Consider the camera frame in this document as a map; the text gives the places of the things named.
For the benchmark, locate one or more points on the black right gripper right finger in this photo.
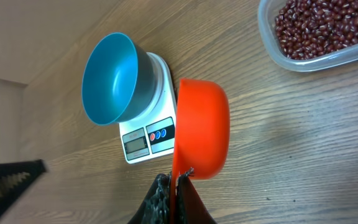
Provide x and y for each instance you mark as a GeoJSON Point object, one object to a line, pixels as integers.
{"type": "Point", "coordinates": [189, 208]}

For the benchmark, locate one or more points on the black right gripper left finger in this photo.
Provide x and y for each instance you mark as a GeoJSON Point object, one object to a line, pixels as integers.
{"type": "Point", "coordinates": [155, 207]}

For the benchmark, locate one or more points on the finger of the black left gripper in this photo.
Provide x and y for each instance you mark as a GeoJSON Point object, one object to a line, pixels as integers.
{"type": "Point", "coordinates": [15, 179]}

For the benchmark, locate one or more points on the red measuring scoop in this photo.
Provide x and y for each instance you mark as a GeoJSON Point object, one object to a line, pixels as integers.
{"type": "Point", "coordinates": [201, 134]}

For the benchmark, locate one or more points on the red adzuki beans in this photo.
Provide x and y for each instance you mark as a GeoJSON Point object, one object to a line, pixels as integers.
{"type": "Point", "coordinates": [308, 29]}

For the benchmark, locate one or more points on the white digital kitchen scale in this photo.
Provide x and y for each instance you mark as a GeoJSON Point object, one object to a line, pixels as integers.
{"type": "Point", "coordinates": [152, 133]}

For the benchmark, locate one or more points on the teal plastic bowl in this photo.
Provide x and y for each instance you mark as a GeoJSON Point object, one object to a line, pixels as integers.
{"type": "Point", "coordinates": [118, 81]}

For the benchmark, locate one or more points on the clear plastic container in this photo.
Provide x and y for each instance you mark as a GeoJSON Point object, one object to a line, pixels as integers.
{"type": "Point", "coordinates": [267, 11]}

